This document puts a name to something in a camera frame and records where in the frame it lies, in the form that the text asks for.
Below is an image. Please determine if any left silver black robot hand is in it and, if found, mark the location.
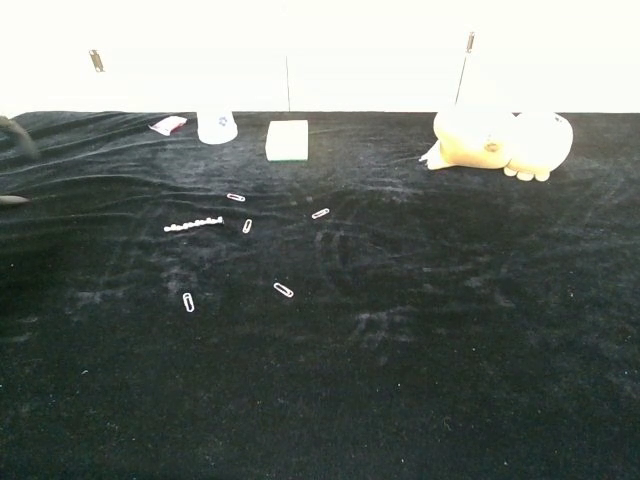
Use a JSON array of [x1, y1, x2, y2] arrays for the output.
[[0, 114, 40, 207]]

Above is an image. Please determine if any silver magnetic bead chain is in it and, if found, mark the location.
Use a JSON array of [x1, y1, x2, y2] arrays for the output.
[[163, 215, 225, 234]]

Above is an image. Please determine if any red white snack packet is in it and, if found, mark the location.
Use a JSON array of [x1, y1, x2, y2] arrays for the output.
[[148, 115, 187, 136]]

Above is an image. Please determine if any white paper cup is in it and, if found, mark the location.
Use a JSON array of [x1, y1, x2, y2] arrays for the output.
[[196, 110, 238, 146]]

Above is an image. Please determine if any white sponge green base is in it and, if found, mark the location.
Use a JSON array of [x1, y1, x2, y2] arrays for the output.
[[265, 119, 309, 162]]

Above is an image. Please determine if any black velvet tablecloth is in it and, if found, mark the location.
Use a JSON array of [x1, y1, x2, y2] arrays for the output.
[[0, 110, 640, 480]]

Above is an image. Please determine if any cream plush toy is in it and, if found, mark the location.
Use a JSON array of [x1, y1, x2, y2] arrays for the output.
[[418, 105, 574, 182]]

